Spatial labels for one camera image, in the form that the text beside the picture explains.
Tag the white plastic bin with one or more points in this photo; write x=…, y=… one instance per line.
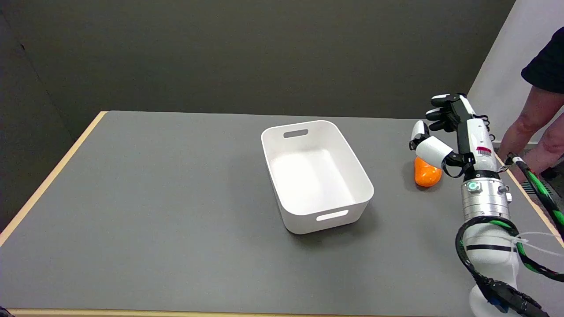
x=315, y=176

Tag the orange mango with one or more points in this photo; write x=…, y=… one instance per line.
x=426, y=175

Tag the floor vent grille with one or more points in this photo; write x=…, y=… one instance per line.
x=531, y=187

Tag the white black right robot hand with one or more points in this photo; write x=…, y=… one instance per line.
x=475, y=136

